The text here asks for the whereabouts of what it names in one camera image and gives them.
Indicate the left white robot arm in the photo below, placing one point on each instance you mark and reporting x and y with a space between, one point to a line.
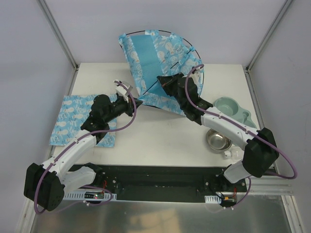
47 183

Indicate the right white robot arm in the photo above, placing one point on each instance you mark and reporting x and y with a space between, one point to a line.
259 146

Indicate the left aluminium frame post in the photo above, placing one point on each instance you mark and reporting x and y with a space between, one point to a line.
57 32

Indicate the clear plastic water bottle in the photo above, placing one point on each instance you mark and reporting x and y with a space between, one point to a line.
234 154

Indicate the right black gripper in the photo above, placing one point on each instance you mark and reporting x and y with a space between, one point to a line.
172 83

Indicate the blue patterned pet tent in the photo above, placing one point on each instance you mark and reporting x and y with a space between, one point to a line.
160 72

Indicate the aluminium frame post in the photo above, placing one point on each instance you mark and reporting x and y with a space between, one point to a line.
270 32
57 32

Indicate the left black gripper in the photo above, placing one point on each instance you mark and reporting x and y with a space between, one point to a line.
131 106

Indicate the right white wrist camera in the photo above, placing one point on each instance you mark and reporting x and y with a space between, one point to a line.
197 75

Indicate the stainless steel pet bowl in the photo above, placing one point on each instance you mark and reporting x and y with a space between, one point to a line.
217 141

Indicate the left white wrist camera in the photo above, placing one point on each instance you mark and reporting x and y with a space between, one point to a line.
122 89

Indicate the right aluminium frame post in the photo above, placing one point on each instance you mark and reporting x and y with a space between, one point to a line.
270 32

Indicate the blue snowman patterned mat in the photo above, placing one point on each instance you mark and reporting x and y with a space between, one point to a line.
73 113

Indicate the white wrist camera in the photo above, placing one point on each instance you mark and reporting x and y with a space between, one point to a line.
122 89
197 75

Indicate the mint green double feeder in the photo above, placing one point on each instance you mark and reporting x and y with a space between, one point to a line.
231 108

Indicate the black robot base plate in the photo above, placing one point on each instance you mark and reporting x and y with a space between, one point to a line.
167 183

